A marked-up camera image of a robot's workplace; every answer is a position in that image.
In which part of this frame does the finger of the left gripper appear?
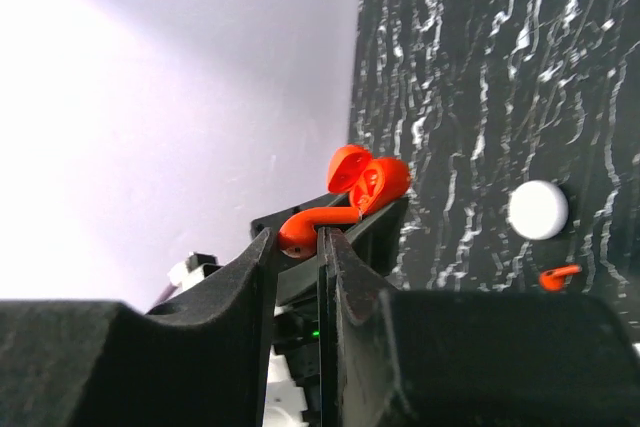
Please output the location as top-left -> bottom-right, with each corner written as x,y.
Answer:
250,194 -> 409,305

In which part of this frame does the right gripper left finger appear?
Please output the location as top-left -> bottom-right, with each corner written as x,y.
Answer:
1,230 -> 277,426

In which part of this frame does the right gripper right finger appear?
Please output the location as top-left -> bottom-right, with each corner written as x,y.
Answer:
317,228 -> 639,426

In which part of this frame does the orange earbud charging case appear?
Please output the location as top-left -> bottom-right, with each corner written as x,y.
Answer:
327,145 -> 411,216

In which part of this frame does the orange earbud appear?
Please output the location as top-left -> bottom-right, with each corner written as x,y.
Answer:
538,264 -> 582,292
278,207 -> 361,260

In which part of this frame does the white round disc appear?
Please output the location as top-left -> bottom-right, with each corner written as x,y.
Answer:
507,180 -> 569,241

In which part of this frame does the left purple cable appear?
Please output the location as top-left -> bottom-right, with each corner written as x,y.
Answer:
147,281 -> 179,311

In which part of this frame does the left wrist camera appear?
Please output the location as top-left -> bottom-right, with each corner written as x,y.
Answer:
156,252 -> 308,427

